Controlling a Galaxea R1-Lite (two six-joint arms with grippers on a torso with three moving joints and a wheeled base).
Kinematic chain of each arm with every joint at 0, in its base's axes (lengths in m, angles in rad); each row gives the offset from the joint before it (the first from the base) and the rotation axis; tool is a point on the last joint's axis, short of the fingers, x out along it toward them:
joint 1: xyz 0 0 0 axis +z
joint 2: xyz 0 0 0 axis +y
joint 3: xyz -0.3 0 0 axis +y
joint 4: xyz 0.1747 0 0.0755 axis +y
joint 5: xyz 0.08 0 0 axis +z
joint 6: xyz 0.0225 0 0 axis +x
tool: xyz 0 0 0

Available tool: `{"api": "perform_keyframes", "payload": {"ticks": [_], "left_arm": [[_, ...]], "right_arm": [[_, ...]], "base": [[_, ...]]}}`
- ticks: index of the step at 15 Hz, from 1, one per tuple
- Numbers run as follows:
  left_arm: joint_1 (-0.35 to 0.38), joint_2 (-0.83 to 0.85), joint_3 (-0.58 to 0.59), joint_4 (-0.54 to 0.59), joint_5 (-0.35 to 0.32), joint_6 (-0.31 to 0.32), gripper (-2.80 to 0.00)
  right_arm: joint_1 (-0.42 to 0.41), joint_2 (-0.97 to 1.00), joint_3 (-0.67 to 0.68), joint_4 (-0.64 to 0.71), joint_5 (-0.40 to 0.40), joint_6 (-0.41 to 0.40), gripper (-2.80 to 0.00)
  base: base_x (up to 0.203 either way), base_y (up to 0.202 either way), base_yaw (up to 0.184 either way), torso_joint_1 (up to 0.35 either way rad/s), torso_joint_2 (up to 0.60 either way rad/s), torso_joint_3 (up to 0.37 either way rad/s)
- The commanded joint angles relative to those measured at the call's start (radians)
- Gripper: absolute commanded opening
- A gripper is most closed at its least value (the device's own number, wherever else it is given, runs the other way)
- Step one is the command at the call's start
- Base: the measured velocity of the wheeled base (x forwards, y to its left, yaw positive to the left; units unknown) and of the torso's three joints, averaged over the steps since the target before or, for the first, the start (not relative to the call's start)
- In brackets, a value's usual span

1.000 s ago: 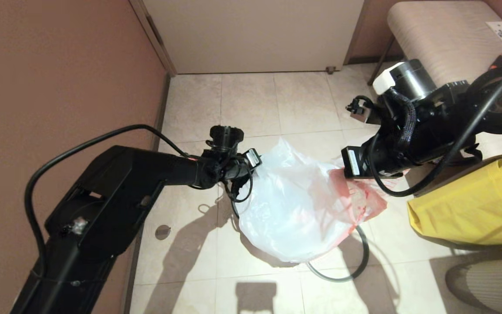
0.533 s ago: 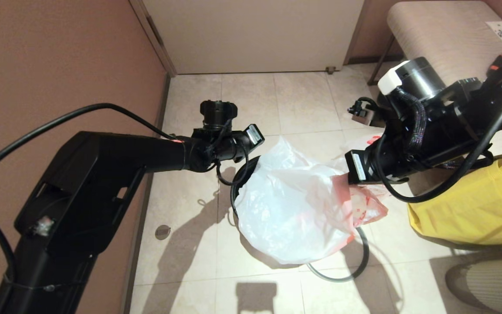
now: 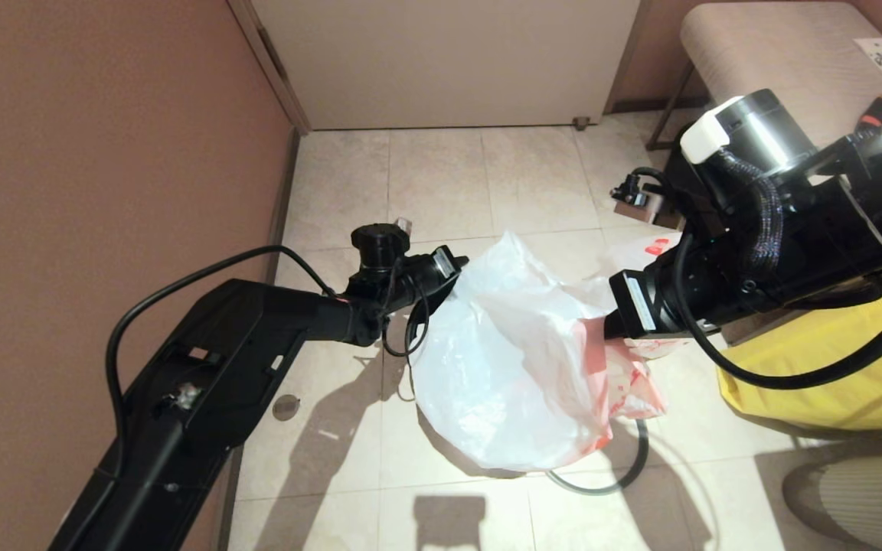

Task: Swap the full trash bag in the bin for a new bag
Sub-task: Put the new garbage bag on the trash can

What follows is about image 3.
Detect white and red plastic bag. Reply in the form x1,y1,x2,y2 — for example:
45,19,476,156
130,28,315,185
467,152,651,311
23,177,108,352
409,232,668,473

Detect pale door panel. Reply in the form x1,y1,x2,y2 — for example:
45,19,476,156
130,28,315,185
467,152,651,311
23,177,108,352
250,0,641,132

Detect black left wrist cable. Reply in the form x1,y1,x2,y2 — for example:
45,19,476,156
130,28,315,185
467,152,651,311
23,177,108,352
381,289,431,359

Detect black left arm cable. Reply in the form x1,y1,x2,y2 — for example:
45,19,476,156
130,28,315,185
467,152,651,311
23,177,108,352
104,244,336,460

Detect grey ribbed round stool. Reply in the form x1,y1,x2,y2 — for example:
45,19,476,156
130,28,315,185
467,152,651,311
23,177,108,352
782,452,882,551

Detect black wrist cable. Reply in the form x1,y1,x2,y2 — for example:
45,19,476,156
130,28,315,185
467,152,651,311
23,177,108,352
675,233,882,391
381,289,431,359

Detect spare white red plastic bag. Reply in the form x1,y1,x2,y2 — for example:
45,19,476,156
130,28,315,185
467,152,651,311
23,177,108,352
600,232,688,362

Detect grey bin rim ring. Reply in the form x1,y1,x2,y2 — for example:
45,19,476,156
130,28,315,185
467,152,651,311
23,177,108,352
547,417,650,496

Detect yellow fabric bag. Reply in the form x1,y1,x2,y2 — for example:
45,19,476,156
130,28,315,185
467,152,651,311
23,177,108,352
719,274,882,431

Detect brown door frame post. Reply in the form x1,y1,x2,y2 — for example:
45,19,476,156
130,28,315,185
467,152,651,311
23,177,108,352
227,0,312,137
602,0,650,116

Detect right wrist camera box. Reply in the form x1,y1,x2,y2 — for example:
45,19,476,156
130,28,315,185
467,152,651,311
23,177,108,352
612,172,668,225

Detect light wood bench metal legs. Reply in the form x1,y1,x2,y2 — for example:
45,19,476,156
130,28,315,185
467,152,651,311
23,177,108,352
644,2,882,275

